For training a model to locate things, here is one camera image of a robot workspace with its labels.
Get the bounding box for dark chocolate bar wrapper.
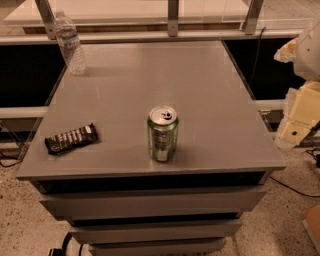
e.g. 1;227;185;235
44;123;98;155

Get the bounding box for clear plastic water bottle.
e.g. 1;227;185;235
54;10;87;75

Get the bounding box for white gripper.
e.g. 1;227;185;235
274;38;320;149

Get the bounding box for grey drawer cabinet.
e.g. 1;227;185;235
17;42;285;256

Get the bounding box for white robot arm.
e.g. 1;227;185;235
274;15;320;149

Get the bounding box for green soda can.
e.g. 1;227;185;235
147;106;179;162

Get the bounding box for metal railing frame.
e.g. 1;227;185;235
0;0;320;45

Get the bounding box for black cable on floor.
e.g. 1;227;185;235
269;147;320;198

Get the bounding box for black cable at left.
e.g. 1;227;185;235
0;119;24;168

